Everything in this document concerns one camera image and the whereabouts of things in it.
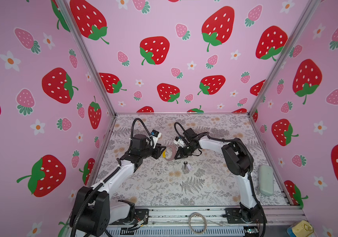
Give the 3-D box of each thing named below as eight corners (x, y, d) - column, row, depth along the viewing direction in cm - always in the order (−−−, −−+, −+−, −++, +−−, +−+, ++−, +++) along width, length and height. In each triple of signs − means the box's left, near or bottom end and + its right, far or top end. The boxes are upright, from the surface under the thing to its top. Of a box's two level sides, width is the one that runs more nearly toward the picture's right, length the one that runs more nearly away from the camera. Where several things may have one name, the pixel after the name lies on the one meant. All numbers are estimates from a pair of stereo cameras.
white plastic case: (257, 193, 84) (260, 190, 80) (257, 165, 95) (260, 162, 91) (270, 197, 82) (275, 195, 78) (269, 169, 93) (273, 166, 89)
